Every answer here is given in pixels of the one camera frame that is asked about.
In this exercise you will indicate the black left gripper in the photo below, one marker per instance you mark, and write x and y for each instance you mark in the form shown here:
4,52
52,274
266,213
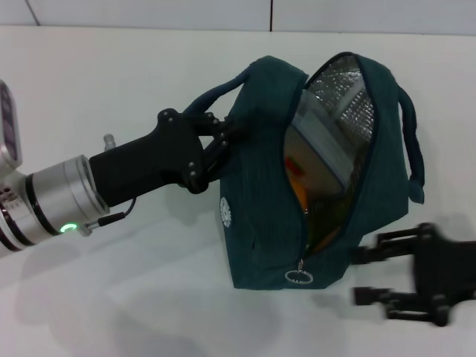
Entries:
148,167

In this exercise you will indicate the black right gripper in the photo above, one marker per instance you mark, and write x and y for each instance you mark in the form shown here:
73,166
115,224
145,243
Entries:
446,271

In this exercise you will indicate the dark teal lunch bag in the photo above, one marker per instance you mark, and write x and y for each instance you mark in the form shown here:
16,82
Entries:
260,167

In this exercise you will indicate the clear blue-rimmed lunch box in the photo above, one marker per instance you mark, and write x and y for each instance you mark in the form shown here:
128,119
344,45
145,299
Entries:
327,141

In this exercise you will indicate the orange pear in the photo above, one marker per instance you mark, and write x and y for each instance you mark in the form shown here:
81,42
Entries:
299,189

